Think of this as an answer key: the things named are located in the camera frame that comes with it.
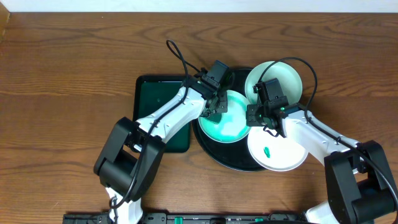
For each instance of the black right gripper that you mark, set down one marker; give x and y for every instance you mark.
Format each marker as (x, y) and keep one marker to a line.
(251, 120)

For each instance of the white plate green stain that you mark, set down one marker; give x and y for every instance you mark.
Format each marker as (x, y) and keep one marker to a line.
(274, 152)

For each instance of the green scouring pad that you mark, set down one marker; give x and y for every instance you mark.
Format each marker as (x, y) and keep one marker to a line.
(214, 118)

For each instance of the black rectangular water tray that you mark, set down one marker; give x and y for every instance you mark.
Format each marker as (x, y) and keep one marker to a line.
(151, 93)

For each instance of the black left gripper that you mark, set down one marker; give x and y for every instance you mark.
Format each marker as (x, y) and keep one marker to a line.
(216, 104)

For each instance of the round black tray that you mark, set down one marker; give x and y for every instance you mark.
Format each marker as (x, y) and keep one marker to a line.
(233, 155)

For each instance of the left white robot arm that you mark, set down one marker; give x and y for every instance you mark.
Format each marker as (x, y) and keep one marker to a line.
(130, 158)

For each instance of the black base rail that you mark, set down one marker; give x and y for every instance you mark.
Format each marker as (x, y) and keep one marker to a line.
(163, 218)

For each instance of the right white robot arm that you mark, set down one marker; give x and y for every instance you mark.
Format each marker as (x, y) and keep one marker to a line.
(359, 182)

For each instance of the light green plate green stain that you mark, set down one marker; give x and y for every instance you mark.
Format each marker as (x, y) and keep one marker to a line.
(287, 76)

